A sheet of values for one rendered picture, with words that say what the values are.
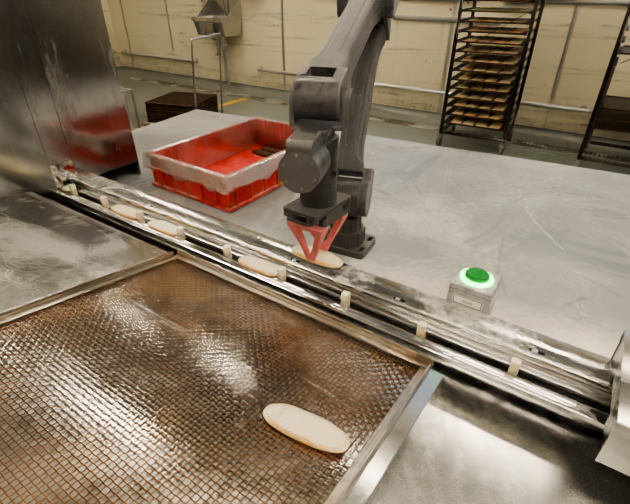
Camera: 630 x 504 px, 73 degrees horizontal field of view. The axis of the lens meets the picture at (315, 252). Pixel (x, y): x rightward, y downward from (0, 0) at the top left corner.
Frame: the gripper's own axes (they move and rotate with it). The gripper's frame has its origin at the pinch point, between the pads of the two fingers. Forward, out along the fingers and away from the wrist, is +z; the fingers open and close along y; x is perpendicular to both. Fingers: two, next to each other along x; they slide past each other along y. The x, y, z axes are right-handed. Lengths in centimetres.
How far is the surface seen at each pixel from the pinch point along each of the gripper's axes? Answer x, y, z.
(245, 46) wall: 415, 440, 21
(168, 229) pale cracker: 39.5, -0.1, 7.9
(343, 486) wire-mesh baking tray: -23.8, -31.1, 2.2
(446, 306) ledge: -20.8, 8.3, 7.7
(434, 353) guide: -23.0, -3.0, 8.2
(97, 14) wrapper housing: 80, 20, -32
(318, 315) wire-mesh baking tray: -6.2, -8.7, 5.2
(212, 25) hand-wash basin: 431, 397, -5
